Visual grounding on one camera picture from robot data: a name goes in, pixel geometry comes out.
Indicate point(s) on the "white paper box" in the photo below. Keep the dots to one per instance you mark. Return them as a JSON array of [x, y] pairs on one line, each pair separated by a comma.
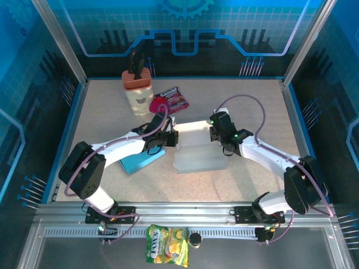
[[199, 151]]

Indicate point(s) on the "blue paper box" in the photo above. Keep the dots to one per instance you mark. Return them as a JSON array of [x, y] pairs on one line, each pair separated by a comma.
[[137, 164]]

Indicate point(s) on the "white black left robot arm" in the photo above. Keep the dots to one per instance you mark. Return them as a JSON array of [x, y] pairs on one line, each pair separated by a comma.
[[120, 145]]

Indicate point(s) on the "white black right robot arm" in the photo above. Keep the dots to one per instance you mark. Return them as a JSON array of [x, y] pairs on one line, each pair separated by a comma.
[[269, 157]]

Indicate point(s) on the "pink lidded cup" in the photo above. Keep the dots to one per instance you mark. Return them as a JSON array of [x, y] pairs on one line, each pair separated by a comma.
[[157, 105]]

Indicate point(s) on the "pink candy bag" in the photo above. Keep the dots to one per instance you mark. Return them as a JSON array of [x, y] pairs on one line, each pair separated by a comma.
[[176, 98]]

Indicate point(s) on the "beige knife block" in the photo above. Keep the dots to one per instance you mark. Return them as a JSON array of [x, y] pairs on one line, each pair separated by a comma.
[[140, 98]]

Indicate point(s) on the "black round knob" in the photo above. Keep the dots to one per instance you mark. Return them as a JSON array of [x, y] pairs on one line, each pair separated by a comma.
[[195, 239]]

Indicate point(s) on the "yellow candy bag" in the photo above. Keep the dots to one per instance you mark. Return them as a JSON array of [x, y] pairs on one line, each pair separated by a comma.
[[166, 246]]

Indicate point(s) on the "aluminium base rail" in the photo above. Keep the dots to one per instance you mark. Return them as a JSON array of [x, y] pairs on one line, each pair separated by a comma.
[[182, 211]]

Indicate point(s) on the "aluminium side rail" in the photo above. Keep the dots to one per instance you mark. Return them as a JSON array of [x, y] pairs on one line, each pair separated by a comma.
[[298, 126], [70, 131]]

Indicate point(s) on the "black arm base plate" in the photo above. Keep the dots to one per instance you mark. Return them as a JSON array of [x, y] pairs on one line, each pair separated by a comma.
[[126, 214], [244, 215]]

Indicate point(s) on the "aluminium frame post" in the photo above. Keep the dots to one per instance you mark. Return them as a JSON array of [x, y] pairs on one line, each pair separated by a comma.
[[308, 42], [60, 42]]

